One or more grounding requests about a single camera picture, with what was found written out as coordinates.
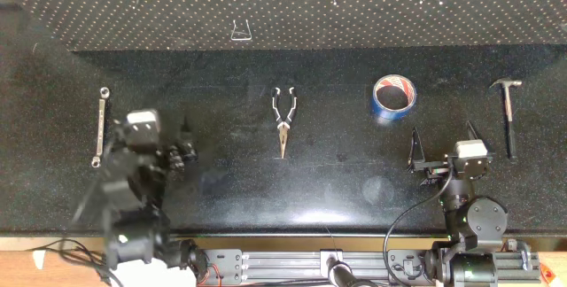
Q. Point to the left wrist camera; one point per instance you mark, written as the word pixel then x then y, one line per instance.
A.
pixel 142 121

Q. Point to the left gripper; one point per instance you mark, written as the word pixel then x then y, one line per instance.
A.
pixel 182 156

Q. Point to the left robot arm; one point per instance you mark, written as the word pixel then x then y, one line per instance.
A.
pixel 133 234

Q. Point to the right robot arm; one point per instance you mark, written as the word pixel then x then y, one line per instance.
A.
pixel 483 222

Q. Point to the hammer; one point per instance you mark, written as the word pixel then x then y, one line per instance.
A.
pixel 508 105

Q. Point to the pliers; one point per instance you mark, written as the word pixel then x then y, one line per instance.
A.
pixel 283 136

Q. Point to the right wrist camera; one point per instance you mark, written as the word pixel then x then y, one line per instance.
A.
pixel 470 149

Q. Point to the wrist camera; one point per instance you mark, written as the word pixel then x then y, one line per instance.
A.
pixel 470 149
pixel 142 121

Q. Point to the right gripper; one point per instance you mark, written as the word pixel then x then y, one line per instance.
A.
pixel 432 167

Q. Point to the wrench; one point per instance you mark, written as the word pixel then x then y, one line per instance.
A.
pixel 101 123

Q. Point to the roll of blue tape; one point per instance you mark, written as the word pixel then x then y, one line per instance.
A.
pixel 382 110

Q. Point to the black pegboard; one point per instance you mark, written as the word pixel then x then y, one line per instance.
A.
pixel 310 21

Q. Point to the mounting rail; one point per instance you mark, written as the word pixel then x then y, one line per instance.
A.
pixel 274 267

